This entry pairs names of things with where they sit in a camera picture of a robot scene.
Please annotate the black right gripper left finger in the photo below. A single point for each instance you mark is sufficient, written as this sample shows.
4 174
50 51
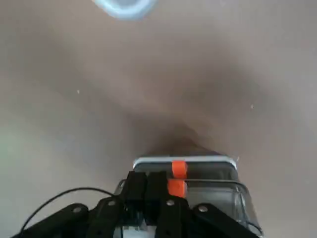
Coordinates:
136 188

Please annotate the clear plastic food container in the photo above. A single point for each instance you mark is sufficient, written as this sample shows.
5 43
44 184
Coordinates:
123 8

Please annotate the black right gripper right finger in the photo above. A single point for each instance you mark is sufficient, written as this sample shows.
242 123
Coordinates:
157 188

